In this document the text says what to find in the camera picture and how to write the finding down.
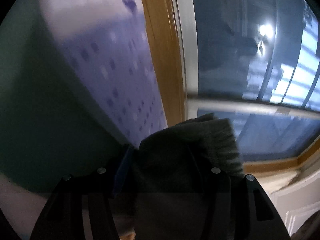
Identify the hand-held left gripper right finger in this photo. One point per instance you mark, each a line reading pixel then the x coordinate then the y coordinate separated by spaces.
pixel 217 182

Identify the sliding glass window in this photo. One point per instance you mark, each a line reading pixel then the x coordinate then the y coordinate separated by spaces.
pixel 225 55

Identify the white panelled cabinet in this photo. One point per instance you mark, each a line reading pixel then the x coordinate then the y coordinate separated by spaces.
pixel 300 205

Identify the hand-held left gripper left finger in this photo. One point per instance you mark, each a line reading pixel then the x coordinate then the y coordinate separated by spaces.
pixel 123 167

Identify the cream and pink curtain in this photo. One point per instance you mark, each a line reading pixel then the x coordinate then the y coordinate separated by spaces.
pixel 282 180

